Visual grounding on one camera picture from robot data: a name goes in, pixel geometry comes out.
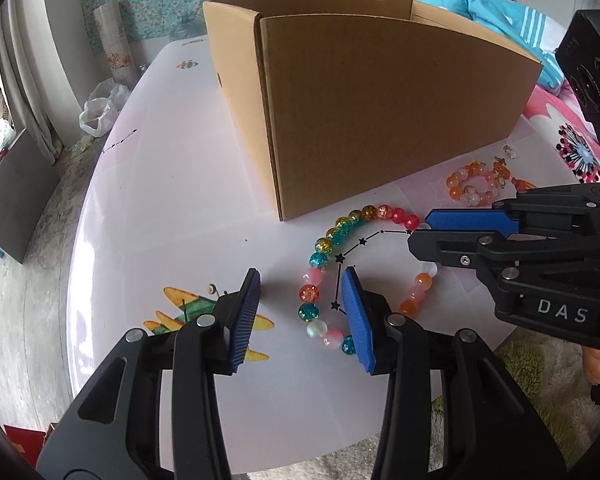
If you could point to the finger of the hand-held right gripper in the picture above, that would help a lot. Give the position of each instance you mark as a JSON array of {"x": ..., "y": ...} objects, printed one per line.
[
  {"x": 445, "y": 250},
  {"x": 465, "y": 221}
]

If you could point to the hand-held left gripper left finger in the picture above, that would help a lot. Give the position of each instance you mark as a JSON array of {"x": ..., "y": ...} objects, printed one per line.
[{"x": 244, "y": 320}]

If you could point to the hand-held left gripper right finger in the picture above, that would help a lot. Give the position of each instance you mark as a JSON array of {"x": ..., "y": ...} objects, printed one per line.
[{"x": 356, "y": 320}]

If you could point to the brown cardboard box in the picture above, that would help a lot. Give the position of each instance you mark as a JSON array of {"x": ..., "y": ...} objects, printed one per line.
[{"x": 380, "y": 110}]

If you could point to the orange tassel earring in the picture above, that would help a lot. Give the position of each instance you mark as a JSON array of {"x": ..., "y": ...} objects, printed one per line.
[{"x": 522, "y": 183}]

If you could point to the small clear crystal earring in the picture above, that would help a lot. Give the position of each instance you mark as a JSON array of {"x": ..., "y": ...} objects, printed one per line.
[{"x": 509, "y": 150}]

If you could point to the pink printed bedsheet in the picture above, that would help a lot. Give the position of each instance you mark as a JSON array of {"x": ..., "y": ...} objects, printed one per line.
[{"x": 555, "y": 125}]

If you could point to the light blue blanket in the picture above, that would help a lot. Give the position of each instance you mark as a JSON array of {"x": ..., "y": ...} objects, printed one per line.
[{"x": 490, "y": 7}]

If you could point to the red flat packet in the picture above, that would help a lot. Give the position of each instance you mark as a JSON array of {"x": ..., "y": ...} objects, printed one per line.
[{"x": 25, "y": 436}]

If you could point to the white plastic bag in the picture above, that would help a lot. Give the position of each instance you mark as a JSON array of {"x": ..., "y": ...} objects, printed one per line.
[{"x": 100, "y": 110}]

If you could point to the grey flat board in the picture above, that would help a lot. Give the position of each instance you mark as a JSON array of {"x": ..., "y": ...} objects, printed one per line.
[{"x": 17, "y": 195}]

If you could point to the clear water bottle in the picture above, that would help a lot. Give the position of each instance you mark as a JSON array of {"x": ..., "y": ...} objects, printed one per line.
[{"x": 186, "y": 29}]

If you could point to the floral printed paper roll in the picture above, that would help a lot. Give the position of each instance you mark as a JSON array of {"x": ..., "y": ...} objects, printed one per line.
[{"x": 112, "y": 40}]

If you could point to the beige curtain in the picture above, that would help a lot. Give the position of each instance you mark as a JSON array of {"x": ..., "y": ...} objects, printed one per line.
[{"x": 27, "y": 85}]

